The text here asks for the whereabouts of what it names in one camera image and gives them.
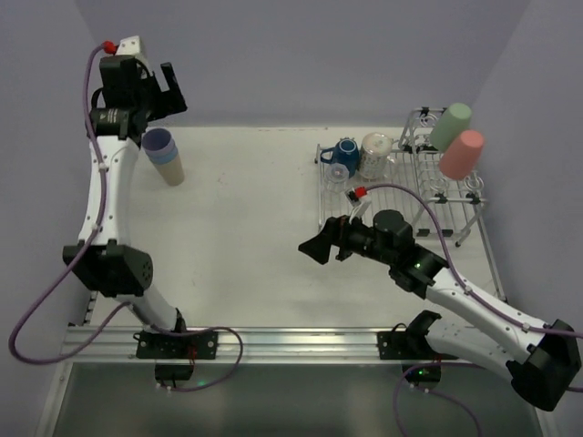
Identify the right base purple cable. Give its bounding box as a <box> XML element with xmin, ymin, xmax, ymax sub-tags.
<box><xmin>392</xmin><ymin>363</ymin><xmax>484</xmax><ymax>437</ymax></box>

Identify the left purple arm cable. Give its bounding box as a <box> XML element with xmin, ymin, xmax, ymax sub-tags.
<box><xmin>7</xmin><ymin>40</ymin><xmax>183</xmax><ymax>365</ymax></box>

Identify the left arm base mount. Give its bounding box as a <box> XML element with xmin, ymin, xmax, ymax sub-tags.
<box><xmin>133</xmin><ymin>330</ymin><xmax>219</xmax><ymax>389</ymax></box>

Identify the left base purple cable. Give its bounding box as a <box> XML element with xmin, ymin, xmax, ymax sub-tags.
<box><xmin>157</xmin><ymin>325</ymin><xmax>245</xmax><ymax>393</ymax></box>

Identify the pink plastic cup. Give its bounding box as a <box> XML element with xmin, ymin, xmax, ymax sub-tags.
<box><xmin>439</xmin><ymin>130</ymin><xmax>486</xmax><ymax>180</ymax></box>

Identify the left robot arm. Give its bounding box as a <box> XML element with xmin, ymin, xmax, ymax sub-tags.
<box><xmin>62</xmin><ymin>55</ymin><xmax>186</xmax><ymax>331</ymax></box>

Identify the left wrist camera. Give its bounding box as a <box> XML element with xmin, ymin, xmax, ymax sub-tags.
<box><xmin>116</xmin><ymin>36</ymin><xmax>147</xmax><ymax>62</ymax></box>

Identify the light blue plastic cup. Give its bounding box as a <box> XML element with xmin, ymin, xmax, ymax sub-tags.
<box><xmin>147</xmin><ymin>147</ymin><xmax>179</xmax><ymax>166</ymax></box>

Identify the lavender plastic cup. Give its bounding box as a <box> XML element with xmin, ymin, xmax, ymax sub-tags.
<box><xmin>141</xmin><ymin>127</ymin><xmax>176</xmax><ymax>157</ymax></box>

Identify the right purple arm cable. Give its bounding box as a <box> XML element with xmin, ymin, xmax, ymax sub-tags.
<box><xmin>354</xmin><ymin>183</ymin><xmax>583</xmax><ymax>338</ymax></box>

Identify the aluminium mounting rail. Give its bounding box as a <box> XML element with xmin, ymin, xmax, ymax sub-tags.
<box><xmin>58</xmin><ymin>325</ymin><xmax>456</xmax><ymax>365</ymax></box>

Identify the dark blue ceramic mug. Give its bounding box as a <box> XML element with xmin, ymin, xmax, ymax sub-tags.
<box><xmin>319</xmin><ymin>137</ymin><xmax>360</xmax><ymax>178</ymax></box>

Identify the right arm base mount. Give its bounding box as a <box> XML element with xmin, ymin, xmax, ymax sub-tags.
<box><xmin>376</xmin><ymin>310</ymin><xmax>458</xmax><ymax>390</ymax></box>

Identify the green plastic cup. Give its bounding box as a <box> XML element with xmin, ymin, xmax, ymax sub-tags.
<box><xmin>429</xmin><ymin>103</ymin><xmax>473</xmax><ymax>153</ymax></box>

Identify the clear drinking glass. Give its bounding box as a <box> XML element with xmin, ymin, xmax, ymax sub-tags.
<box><xmin>323</xmin><ymin>163</ymin><xmax>350</xmax><ymax>193</ymax></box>

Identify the white patterned mug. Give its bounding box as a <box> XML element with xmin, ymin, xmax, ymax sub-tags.
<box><xmin>357</xmin><ymin>132</ymin><xmax>393</xmax><ymax>180</ymax></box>

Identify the beige plastic cup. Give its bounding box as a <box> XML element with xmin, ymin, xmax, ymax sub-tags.
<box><xmin>154</xmin><ymin>157</ymin><xmax>185</xmax><ymax>187</ymax></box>

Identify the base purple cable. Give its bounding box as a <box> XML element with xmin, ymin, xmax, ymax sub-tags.
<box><xmin>157</xmin><ymin>325</ymin><xmax>245</xmax><ymax>393</ymax></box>
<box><xmin>392</xmin><ymin>363</ymin><xmax>484</xmax><ymax>437</ymax></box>

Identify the metal wire dish rack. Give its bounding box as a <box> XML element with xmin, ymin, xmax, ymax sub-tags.
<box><xmin>314</xmin><ymin>107</ymin><xmax>487</xmax><ymax>248</ymax></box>

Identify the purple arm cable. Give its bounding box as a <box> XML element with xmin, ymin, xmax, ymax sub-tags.
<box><xmin>7</xmin><ymin>40</ymin><xmax>183</xmax><ymax>365</ymax></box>
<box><xmin>354</xmin><ymin>183</ymin><xmax>583</xmax><ymax>338</ymax></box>

